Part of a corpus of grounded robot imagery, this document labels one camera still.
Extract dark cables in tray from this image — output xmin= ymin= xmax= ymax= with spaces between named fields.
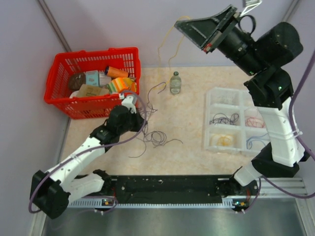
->
xmin=209 ymin=113 xmax=240 ymax=126

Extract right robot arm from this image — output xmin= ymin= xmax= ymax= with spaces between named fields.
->
xmin=174 ymin=5 xmax=308 ymax=197

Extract clear glass bottle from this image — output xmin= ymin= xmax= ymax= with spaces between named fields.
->
xmin=169 ymin=71 xmax=182 ymax=95

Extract brown cardboard box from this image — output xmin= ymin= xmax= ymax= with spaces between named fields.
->
xmin=76 ymin=84 xmax=110 ymax=97

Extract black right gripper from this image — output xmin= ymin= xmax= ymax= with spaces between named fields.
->
xmin=173 ymin=6 xmax=264 ymax=78

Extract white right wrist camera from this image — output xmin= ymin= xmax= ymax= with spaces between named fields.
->
xmin=242 ymin=0 xmax=262 ymax=15

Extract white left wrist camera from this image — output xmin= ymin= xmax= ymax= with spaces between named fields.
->
xmin=120 ymin=94 xmax=137 ymax=114

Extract multicolour cable pile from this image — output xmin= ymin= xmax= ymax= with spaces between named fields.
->
xmin=127 ymin=82 xmax=184 ymax=159

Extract blue cable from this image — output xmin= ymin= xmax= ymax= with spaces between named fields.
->
xmin=246 ymin=132 xmax=270 ymax=150

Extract orange cylinder tube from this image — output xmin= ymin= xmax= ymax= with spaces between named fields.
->
xmin=104 ymin=66 xmax=129 ymax=78

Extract pink cable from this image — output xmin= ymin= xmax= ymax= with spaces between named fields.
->
xmin=245 ymin=108 xmax=268 ymax=128

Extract orange striped sponge pack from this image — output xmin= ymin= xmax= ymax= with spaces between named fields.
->
xmin=106 ymin=77 xmax=137 ymax=93

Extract red plastic basket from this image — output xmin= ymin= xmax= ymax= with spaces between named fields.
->
xmin=44 ymin=47 xmax=141 ymax=119

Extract brown round cookie pack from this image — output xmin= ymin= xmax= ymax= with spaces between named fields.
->
xmin=68 ymin=73 xmax=86 ymax=91

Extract white compartment tray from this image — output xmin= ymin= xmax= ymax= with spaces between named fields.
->
xmin=203 ymin=87 xmax=270 ymax=157

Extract yellow cable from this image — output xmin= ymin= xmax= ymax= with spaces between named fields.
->
xmin=212 ymin=134 xmax=236 ymax=147
xmin=157 ymin=16 xmax=191 ymax=84

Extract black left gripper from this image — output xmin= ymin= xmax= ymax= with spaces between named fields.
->
xmin=118 ymin=108 xmax=147 ymax=135

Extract grey white box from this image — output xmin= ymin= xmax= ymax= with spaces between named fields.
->
xmin=99 ymin=71 xmax=112 ymax=87

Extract teal small box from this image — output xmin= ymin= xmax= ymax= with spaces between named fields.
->
xmin=85 ymin=70 xmax=99 ymax=87

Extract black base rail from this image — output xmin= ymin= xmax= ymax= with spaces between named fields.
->
xmin=89 ymin=175 xmax=258 ymax=204

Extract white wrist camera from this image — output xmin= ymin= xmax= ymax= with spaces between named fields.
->
xmin=242 ymin=0 xmax=262 ymax=15
xmin=120 ymin=94 xmax=137 ymax=114

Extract yellow cable in tray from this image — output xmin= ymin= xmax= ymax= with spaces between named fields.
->
xmin=212 ymin=134 xmax=236 ymax=147

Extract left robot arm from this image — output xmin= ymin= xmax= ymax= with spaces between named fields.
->
xmin=29 ymin=105 xmax=147 ymax=219

